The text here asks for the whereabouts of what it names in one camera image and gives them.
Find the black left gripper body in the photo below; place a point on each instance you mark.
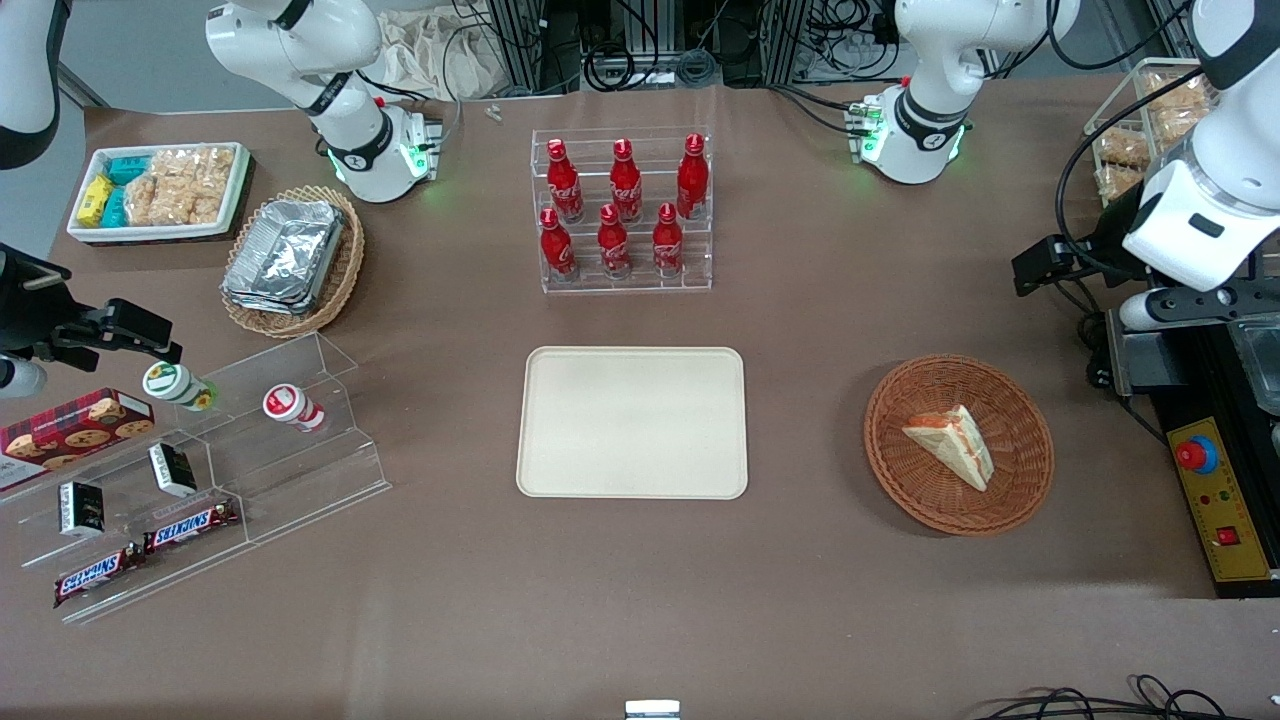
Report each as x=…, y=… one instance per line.
x=1108, y=234

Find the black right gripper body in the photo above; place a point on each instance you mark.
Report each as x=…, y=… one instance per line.
x=28, y=308

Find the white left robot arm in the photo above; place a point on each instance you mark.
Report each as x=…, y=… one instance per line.
x=925, y=125

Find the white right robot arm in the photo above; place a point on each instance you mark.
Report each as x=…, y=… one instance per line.
x=352, y=150

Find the aluminium foil tray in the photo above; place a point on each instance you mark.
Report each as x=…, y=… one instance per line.
x=285, y=255

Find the triangular wrapped sandwich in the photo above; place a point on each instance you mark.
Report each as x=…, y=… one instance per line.
x=955, y=445

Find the light wicker basket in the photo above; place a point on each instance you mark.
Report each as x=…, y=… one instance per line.
x=345, y=265

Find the brown round wicker basket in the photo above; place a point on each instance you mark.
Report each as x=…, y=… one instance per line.
x=920, y=480

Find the beige rectangular tray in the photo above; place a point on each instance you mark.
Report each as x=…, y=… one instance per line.
x=632, y=422

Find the green lid yoghurt cup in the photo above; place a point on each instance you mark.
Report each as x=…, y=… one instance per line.
x=175, y=385

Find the clear pastry bag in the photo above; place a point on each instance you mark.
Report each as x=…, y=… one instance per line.
x=1175, y=105
x=1120, y=165

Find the red tartan cookie box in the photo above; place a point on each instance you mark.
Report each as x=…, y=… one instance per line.
x=75, y=430

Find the teal snack packet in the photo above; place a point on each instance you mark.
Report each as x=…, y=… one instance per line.
x=115, y=208
x=128, y=168

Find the yellow snack packet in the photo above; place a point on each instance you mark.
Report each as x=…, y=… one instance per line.
x=95, y=202

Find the grey metal plate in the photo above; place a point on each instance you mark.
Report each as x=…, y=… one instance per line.
x=1145, y=360

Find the clear rice cracker bag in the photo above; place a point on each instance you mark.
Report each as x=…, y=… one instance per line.
x=205, y=175
x=155, y=202

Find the small dark carton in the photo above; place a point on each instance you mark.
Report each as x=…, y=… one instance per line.
x=173, y=470
x=82, y=510

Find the white plastic snack bin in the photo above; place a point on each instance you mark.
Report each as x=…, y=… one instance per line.
x=225, y=195

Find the red lid yoghurt cup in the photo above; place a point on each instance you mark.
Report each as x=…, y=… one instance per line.
x=290, y=406

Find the clear plastic container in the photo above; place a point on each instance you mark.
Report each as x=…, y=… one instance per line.
x=1260, y=365

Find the Snickers chocolate bar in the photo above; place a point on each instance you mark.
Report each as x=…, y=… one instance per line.
x=98, y=576
x=190, y=526

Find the clear acrylic stepped shelf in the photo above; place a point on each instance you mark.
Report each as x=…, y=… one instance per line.
x=300, y=470

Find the red emergency stop button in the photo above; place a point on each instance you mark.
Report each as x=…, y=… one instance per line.
x=1196, y=455

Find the yellow black control box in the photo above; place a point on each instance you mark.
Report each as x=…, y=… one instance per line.
x=1225, y=520

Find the red cola bottle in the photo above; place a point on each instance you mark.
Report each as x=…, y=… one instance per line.
x=692, y=180
x=565, y=185
x=614, y=245
x=668, y=243
x=557, y=248
x=626, y=185

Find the white cloth bag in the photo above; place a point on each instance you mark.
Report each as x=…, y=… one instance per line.
x=430, y=55

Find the clear acrylic bottle rack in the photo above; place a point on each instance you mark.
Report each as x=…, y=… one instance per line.
x=620, y=283

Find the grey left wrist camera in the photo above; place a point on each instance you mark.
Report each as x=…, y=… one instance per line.
x=1200, y=304

